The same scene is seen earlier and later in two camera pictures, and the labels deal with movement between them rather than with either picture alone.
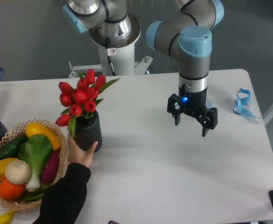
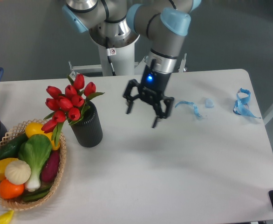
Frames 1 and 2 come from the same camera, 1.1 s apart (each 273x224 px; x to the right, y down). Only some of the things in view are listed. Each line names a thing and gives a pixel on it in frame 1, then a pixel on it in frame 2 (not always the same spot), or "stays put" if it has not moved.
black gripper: (193, 103) to (153, 85)
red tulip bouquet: (81, 100) to (70, 106)
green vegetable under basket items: (36, 195) stays put
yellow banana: (4, 218) stays put
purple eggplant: (48, 171) stays put
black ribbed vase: (88, 130) stays put
